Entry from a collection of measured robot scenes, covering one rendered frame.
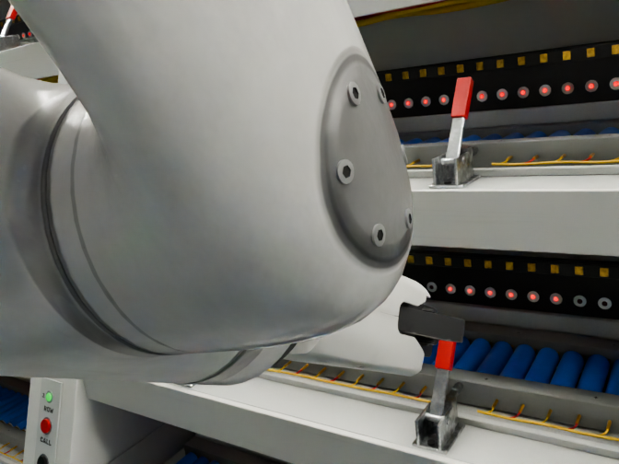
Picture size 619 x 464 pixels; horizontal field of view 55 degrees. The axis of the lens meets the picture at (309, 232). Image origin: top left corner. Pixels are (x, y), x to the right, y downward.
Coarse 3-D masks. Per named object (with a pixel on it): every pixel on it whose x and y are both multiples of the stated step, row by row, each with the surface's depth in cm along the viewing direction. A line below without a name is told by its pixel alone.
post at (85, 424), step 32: (32, 384) 73; (64, 384) 69; (32, 416) 73; (64, 416) 69; (96, 416) 70; (128, 416) 74; (32, 448) 72; (64, 448) 68; (96, 448) 71; (128, 448) 75
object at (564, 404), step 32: (352, 384) 54; (384, 384) 54; (416, 384) 52; (448, 384) 50; (480, 384) 48; (512, 384) 48; (544, 384) 47; (512, 416) 46; (544, 416) 46; (576, 416) 45; (608, 416) 43
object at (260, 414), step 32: (480, 320) 60; (512, 320) 58; (544, 320) 56; (576, 320) 54; (608, 320) 53; (96, 384) 67; (128, 384) 64; (160, 384) 61; (256, 384) 58; (288, 384) 57; (160, 416) 62; (192, 416) 59; (224, 416) 56; (256, 416) 53; (288, 416) 52; (320, 416) 51; (352, 416) 50; (384, 416) 50; (416, 416) 49; (480, 416) 48; (256, 448) 55; (288, 448) 52; (320, 448) 50; (352, 448) 48; (384, 448) 46; (416, 448) 45; (480, 448) 44; (512, 448) 44; (544, 448) 43
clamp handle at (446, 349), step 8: (440, 344) 47; (448, 344) 47; (440, 352) 47; (448, 352) 46; (440, 360) 46; (448, 360) 46; (440, 368) 46; (448, 368) 46; (440, 376) 46; (448, 376) 46; (440, 384) 46; (440, 392) 46; (432, 400) 46; (440, 400) 46; (432, 408) 46; (440, 408) 45
